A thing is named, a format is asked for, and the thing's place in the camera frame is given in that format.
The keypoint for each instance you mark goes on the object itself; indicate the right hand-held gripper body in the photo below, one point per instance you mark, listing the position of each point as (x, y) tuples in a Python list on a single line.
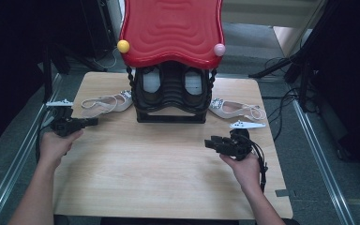
[(239, 146)]

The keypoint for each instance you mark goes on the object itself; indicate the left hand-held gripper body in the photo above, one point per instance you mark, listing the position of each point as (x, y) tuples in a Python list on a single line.
[(64, 125)]

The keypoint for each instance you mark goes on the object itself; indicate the white slingback sandal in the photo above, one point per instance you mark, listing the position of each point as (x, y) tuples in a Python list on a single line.
[(122, 104), (228, 110)]

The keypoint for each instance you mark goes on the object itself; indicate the black leather shoe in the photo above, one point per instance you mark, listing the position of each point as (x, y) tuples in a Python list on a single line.
[(151, 82), (193, 82)]

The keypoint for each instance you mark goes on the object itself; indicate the red and black shoe rack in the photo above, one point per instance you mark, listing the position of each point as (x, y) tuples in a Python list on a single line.
[(172, 31)]

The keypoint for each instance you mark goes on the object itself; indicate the person's left hand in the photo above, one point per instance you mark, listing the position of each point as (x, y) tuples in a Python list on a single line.
[(54, 148)]

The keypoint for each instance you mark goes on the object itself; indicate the person's right hand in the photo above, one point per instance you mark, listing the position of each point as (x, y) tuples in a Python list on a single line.
[(247, 172)]

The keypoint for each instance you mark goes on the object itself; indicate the black metal stand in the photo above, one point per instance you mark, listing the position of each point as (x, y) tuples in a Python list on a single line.
[(47, 81), (304, 56)]

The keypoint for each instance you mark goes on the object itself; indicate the grey tape piece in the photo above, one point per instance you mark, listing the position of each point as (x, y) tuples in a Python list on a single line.
[(282, 192)]

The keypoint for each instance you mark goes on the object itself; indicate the dark curtain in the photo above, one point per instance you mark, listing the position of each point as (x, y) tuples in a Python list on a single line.
[(6, 62), (356, 78)]

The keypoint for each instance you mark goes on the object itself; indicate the person's left leg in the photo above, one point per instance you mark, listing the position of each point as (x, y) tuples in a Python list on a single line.
[(62, 220)]

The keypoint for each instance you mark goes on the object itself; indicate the black equipment case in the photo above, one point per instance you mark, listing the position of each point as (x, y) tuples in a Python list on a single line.
[(98, 25)]

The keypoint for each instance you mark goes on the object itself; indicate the person's dark clothing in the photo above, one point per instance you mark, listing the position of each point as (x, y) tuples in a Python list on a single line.
[(153, 222)]

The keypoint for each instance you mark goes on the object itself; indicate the beige board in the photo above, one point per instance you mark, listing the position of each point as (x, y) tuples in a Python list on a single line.
[(289, 40)]

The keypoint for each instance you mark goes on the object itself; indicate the metal floor rail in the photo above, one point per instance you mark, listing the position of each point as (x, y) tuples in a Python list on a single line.
[(320, 162), (18, 153)]

